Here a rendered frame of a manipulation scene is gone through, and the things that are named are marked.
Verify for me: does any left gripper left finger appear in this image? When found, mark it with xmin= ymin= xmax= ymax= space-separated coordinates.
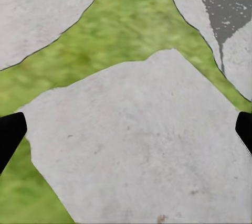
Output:
xmin=0 ymin=111 xmax=27 ymax=174

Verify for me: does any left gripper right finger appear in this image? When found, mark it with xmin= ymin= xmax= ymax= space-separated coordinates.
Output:
xmin=235 ymin=111 xmax=252 ymax=154

